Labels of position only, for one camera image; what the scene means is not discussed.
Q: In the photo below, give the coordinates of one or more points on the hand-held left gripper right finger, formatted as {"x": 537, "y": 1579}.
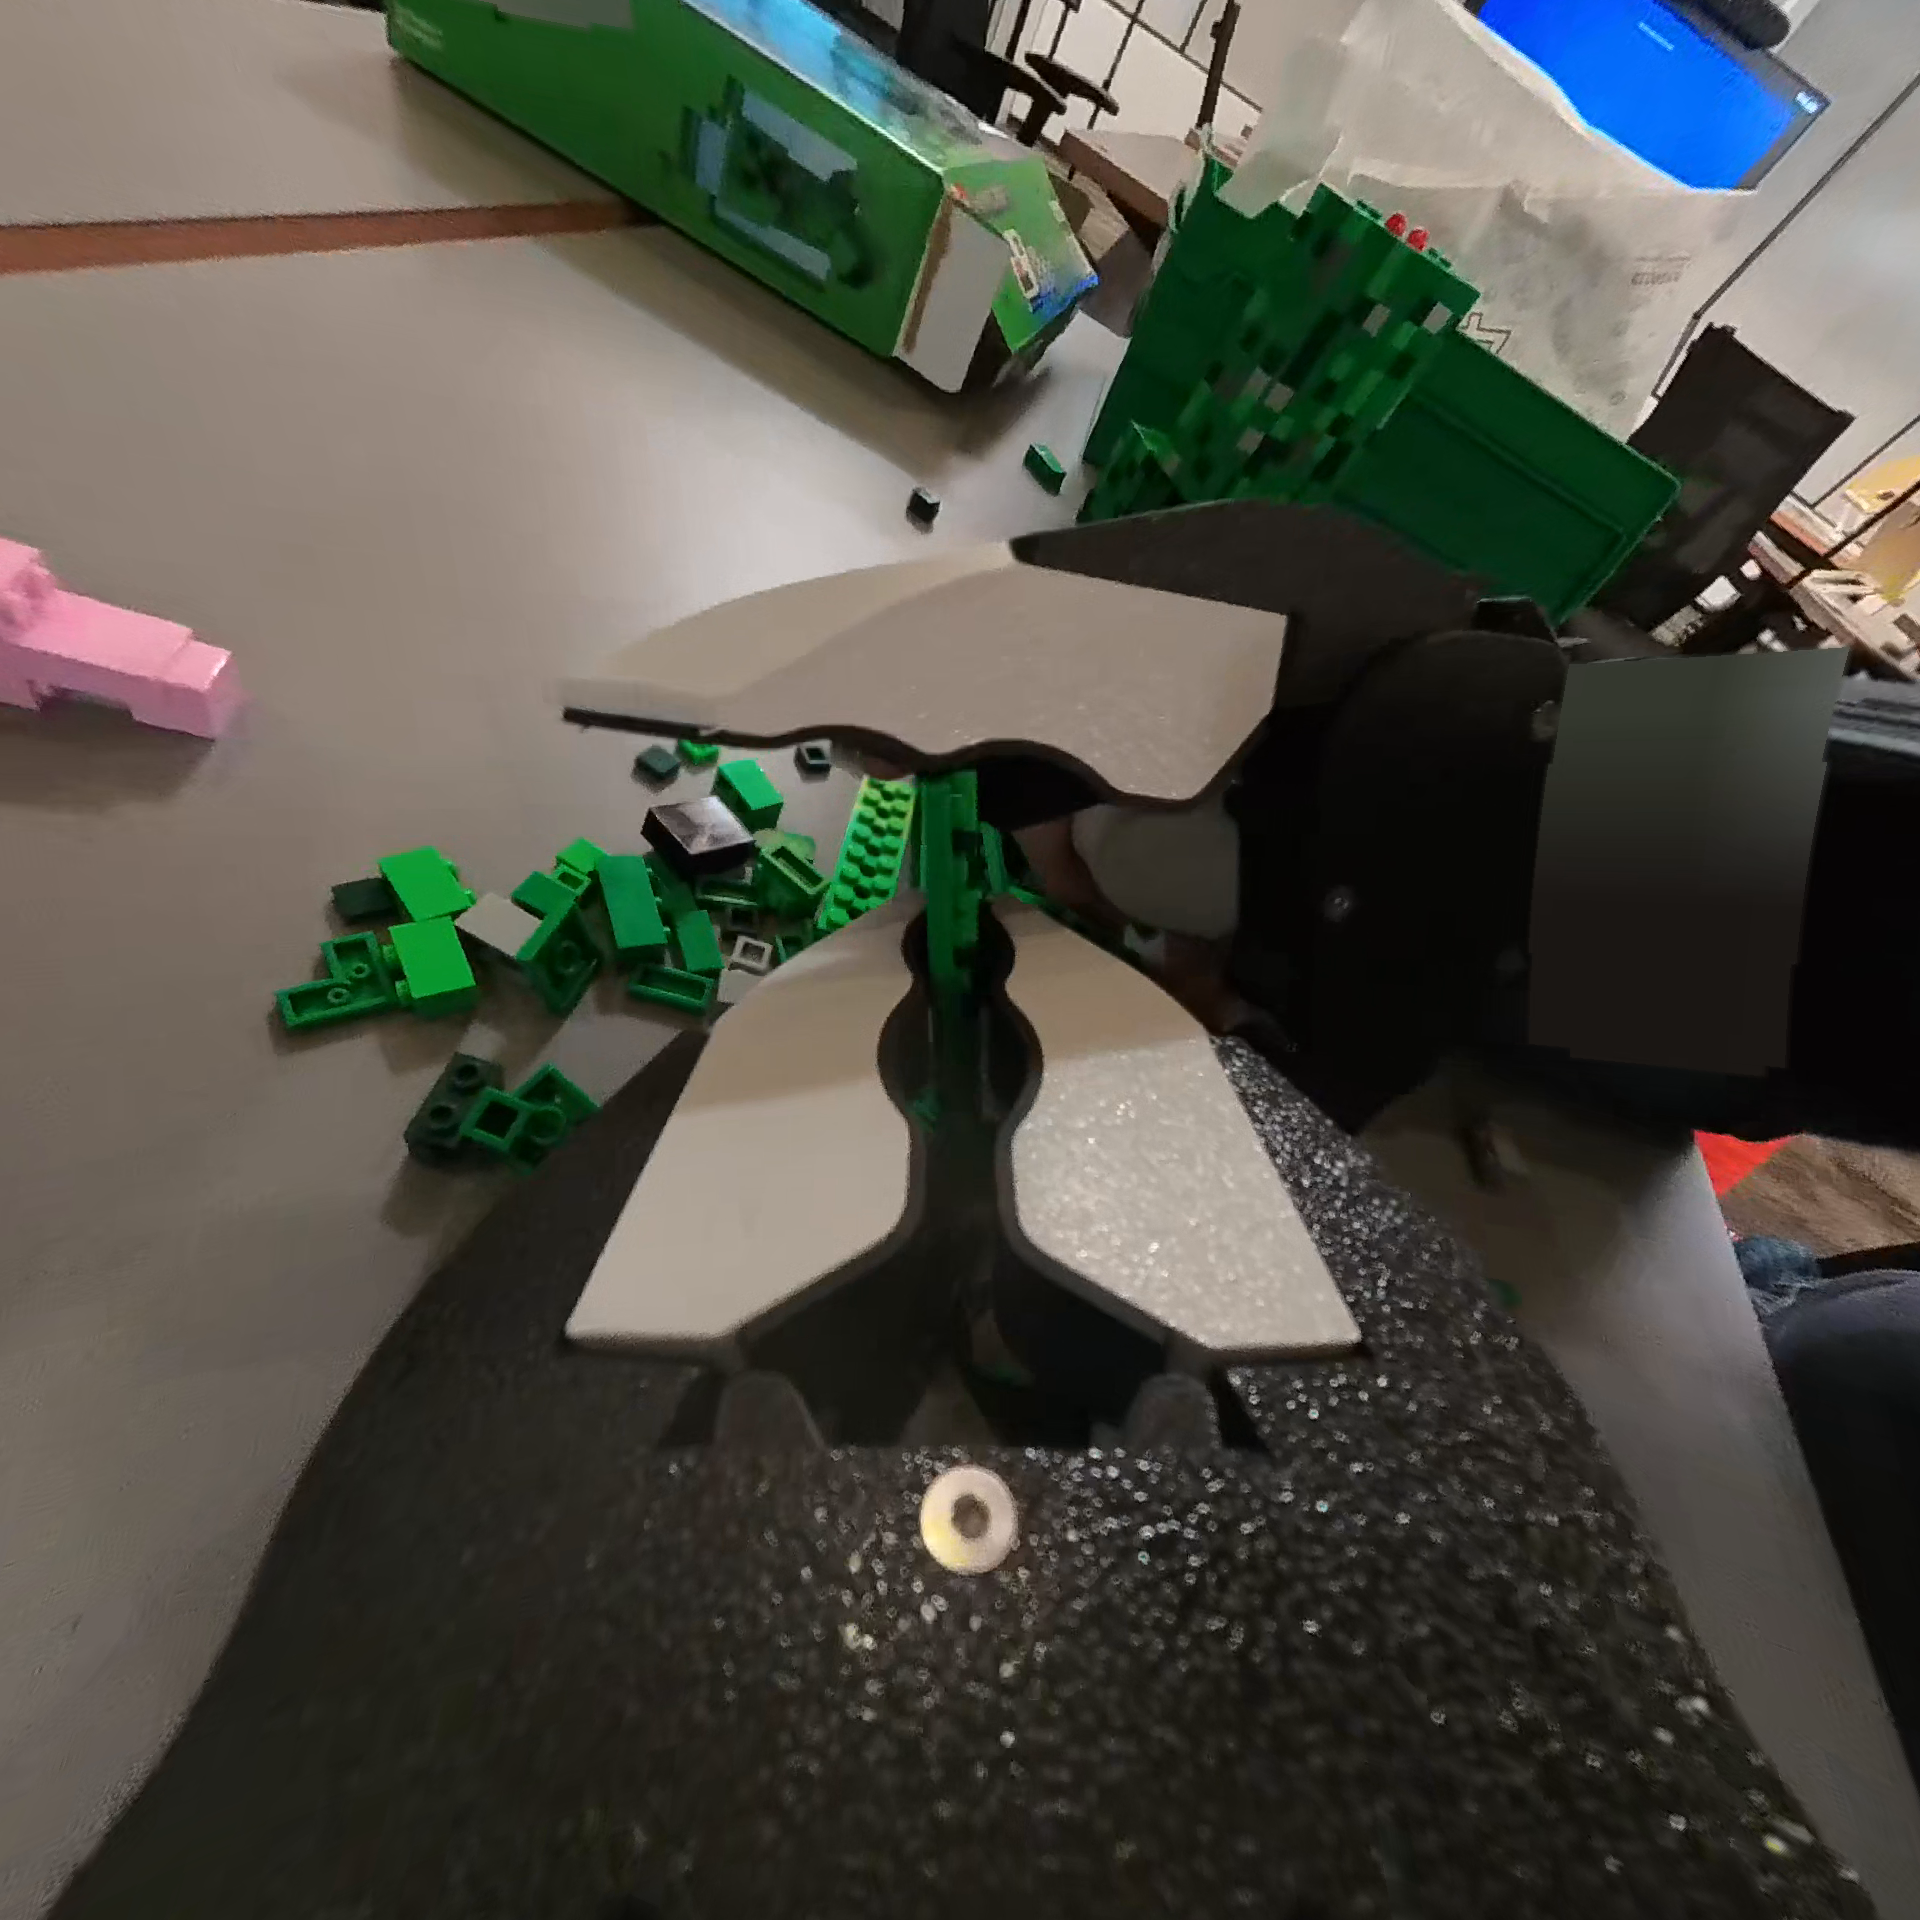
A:
{"x": 1170, "y": 1185}

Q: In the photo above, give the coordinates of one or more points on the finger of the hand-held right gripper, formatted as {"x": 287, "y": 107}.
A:
{"x": 975, "y": 660}

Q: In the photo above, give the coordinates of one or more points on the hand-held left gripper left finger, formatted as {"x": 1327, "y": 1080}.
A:
{"x": 751, "y": 1185}

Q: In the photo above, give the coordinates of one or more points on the green checkered brick assembly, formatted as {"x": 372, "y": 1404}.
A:
{"x": 954, "y": 900}

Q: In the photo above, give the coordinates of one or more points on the small green toy brick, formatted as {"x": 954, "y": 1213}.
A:
{"x": 1046, "y": 468}

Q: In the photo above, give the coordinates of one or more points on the dark green studded toy brick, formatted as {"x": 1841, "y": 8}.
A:
{"x": 451, "y": 1109}

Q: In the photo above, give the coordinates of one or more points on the glossy black toy brick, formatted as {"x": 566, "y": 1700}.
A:
{"x": 697, "y": 833}

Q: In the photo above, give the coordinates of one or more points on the pile of green toy bricks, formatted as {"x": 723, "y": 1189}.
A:
{"x": 434, "y": 960}

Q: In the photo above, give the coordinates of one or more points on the green brick model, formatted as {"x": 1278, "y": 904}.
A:
{"x": 1305, "y": 360}

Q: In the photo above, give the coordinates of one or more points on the black monitor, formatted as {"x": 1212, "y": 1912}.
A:
{"x": 1739, "y": 450}

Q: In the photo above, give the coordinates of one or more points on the green toy set box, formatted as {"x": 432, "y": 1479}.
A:
{"x": 674, "y": 136}

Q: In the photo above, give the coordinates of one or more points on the white paper bag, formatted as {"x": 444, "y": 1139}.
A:
{"x": 1530, "y": 224}

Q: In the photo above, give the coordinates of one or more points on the person's leg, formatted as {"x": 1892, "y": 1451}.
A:
{"x": 1851, "y": 1424}

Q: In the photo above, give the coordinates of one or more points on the large display screen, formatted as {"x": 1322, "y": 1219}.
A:
{"x": 1651, "y": 75}

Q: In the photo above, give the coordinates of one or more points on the pink toy pig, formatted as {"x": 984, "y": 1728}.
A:
{"x": 106, "y": 667}

